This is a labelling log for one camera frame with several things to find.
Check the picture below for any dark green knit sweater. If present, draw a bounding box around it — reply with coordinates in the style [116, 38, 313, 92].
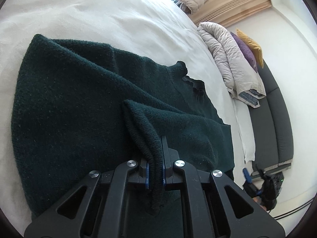
[11, 34, 235, 238]

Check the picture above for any folded grey beige duvet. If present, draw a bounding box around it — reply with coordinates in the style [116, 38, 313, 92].
[198, 22, 266, 108]

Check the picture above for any dark grey upholstered headboard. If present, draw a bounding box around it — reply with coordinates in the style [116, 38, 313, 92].
[249, 64, 294, 179]

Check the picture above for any mustard yellow cushion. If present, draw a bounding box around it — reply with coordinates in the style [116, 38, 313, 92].
[236, 29, 264, 68]

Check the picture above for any purple cushion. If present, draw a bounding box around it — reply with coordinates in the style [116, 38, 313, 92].
[230, 32, 258, 73]

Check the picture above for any white bed mattress sheet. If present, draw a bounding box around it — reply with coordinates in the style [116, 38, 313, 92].
[1, 0, 252, 233]

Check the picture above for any beige curtain near bed head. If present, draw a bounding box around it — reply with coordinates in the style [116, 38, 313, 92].
[189, 0, 272, 27]

